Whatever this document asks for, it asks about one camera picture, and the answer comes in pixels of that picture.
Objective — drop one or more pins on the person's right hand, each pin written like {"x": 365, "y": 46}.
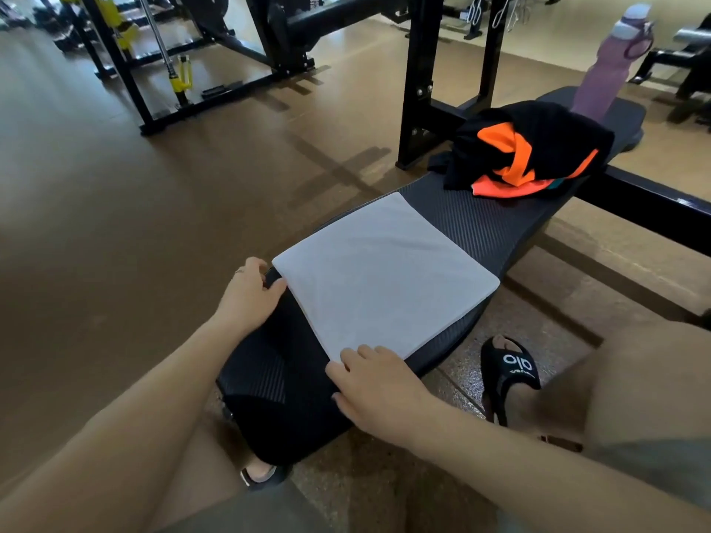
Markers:
{"x": 383, "y": 394}

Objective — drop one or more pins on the person's left hand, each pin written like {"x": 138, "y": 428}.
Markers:
{"x": 247, "y": 299}

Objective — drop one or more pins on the white towel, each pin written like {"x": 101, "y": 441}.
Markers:
{"x": 383, "y": 277}

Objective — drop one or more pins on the black orange jacket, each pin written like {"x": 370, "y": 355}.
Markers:
{"x": 555, "y": 133}

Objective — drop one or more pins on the pink water bottle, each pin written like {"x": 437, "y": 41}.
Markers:
{"x": 602, "y": 77}

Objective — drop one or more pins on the person's left forearm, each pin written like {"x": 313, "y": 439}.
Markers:
{"x": 128, "y": 432}

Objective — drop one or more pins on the person's right forearm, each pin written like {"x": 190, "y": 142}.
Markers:
{"x": 555, "y": 477}

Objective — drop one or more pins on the person's left leg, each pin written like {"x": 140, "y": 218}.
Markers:
{"x": 205, "y": 466}

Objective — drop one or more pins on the black right slipper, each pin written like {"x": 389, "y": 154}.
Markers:
{"x": 508, "y": 371}

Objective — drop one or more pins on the black slipper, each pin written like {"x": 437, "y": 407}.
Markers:
{"x": 266, "y": 476}
{"x": 508, "y": 371}

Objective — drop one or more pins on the black left slipper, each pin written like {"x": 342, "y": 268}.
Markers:
{"x": 266, "y": 476}

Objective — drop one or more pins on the black ribbed bench pad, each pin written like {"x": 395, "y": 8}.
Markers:
{"x": 489, "y": 227}

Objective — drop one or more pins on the yellow safety catch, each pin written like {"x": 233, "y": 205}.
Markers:
{"x": 182, "y": 77}

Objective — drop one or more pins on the black power rack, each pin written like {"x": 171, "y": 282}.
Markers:
{"x": 333, "y": 19}

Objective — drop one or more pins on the yellow black gym machine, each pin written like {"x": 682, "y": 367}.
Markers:
{"x": 114, "y": 16}

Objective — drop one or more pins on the small black weight plate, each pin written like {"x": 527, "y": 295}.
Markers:
{"x": 633, "y": 139}

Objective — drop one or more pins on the rack of black weight plates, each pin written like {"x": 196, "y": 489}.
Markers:
{"x": 683, "y": 55}

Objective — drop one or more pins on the black steel bench frame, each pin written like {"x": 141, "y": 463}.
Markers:
{"x": 414, "y": 77}

